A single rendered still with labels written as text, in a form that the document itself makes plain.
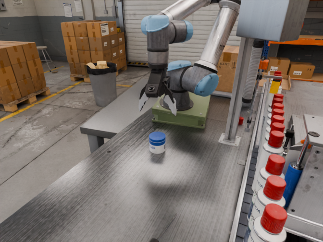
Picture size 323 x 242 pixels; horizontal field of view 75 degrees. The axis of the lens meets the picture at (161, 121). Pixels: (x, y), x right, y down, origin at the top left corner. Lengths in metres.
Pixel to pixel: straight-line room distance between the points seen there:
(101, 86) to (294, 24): 2.84
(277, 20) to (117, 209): 0.73
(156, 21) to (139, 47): 4.98
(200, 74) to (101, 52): 3.60
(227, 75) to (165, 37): 0.86
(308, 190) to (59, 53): 7.07
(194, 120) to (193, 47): 4.34
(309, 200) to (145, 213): 0.42
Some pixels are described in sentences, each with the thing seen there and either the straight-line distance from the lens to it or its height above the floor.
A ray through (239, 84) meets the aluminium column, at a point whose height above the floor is 1.10.
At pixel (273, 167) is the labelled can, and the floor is 1.07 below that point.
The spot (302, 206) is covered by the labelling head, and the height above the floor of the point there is 0.98.
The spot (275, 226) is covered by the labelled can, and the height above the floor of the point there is 1.07.
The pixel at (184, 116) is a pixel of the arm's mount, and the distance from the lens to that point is 1.08.
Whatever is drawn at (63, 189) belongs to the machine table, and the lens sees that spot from 0.82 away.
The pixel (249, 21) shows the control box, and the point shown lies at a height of 1.34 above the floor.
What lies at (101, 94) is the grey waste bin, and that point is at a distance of 3.36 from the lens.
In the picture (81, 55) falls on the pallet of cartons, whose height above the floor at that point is 0.54.
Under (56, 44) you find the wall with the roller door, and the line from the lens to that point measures 7.24.
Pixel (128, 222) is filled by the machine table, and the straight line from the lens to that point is 0.68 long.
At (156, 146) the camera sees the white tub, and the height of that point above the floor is 0.87.
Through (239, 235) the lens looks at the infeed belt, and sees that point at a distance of 0.62.
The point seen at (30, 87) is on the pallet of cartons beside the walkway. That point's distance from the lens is 4.07.
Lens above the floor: 1.37
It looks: 28 degrees down
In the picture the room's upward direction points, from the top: straight up
